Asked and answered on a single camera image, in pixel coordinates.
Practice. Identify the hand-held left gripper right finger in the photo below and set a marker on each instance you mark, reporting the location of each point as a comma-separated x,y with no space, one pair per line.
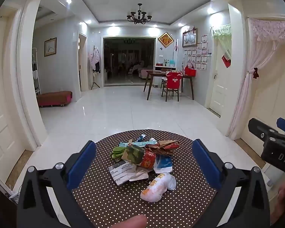
206,166

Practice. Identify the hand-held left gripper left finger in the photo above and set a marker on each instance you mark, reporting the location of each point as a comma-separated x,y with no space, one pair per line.
82,165

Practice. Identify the blue white carton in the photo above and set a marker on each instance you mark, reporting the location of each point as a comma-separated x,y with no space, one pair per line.
162,165

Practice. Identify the brown red wrapper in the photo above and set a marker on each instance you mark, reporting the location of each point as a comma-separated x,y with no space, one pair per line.
167,146

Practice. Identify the white plastic bag orange print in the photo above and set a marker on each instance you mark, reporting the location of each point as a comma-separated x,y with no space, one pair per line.
156,186

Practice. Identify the person's right hand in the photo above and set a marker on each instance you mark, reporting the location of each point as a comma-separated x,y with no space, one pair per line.
283,201

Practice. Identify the person's left hand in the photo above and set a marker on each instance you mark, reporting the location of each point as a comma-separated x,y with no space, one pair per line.
128,222

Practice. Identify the green wrapper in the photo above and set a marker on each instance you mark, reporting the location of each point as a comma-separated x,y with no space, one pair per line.
117,152

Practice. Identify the white paper packet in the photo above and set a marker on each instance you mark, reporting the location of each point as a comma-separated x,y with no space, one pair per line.
122,172

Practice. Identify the camouflage print packet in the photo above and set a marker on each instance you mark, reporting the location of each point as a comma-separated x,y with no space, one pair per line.
133,154

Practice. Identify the white panel door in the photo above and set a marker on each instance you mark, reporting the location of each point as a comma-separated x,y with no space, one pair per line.
219,90
2,123

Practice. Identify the brown polka dot tablecloth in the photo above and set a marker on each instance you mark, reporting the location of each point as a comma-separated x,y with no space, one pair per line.
123,201

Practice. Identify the red curtain tieback bow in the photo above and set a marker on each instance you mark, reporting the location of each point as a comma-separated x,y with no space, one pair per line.
256,72

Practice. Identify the red round label wrapper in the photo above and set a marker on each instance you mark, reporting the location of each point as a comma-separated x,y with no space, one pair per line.
148,161

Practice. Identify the teal toothpaste box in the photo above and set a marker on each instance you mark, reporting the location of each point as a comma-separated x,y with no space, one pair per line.
137,144

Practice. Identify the small blue white tube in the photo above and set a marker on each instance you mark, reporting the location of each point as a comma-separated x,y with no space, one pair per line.
140,137

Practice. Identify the red bench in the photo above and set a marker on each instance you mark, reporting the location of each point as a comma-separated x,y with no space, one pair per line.
54,97

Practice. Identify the red door ornament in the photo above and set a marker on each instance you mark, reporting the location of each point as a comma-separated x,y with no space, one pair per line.
226,60

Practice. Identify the pink curtain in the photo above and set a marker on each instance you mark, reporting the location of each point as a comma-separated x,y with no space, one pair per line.
263,52

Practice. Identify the wooden chair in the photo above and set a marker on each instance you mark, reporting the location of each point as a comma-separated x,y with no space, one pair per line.
167,92

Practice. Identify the wooden coat stand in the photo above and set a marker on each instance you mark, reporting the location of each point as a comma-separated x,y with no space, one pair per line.
94,82

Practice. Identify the red bag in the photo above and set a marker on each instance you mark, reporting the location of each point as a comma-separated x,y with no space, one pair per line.
190,70

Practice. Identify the red cloth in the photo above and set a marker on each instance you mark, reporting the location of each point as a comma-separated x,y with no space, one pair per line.
173,80

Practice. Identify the white metal rack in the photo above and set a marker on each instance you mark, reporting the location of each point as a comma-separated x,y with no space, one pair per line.
36,73

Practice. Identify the green door valance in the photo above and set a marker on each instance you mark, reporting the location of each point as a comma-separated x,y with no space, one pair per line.
222,32

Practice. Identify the wooden dining table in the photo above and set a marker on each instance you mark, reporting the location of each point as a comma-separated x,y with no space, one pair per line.
154,74

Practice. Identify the pink jacket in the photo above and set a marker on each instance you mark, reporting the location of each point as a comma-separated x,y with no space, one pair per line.
95,58

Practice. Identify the glass sliding door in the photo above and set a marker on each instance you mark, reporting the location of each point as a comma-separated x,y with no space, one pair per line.
129,61

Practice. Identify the black chandelier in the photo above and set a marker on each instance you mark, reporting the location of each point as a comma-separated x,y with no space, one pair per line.
139,17

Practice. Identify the group of wall calendar sheets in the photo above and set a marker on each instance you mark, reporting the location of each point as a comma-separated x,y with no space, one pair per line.
200,54

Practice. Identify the framed wall painting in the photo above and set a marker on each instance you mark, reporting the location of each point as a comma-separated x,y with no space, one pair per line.
190,38

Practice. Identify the framed wall picture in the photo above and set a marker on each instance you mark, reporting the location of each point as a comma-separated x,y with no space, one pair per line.
50,47

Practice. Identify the red diamond wall decoration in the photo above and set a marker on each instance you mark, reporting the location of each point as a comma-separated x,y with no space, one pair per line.
165,40

